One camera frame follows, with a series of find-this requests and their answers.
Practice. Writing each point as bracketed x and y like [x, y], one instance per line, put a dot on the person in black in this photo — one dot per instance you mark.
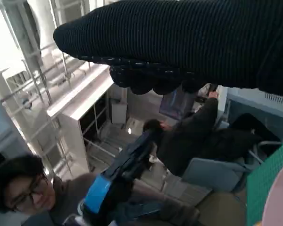
[191, 141]

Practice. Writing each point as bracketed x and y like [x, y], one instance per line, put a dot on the grey office chair solid seat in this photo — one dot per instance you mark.
[214, 174]

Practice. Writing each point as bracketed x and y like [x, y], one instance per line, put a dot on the open laptop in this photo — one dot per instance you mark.
[174, 106]

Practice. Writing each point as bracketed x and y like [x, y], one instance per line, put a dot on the green cutting mat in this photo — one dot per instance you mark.
[261, 188]

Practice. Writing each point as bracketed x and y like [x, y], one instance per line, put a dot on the person in beige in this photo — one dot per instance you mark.
[26, 188]

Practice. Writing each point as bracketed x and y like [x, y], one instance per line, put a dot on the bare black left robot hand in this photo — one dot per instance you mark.
[101, 195]

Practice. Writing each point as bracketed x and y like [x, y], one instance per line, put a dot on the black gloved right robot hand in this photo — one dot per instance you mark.
[179, 40]

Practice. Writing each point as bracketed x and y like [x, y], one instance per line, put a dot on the white open shelf unit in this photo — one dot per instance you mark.
[68, 131]

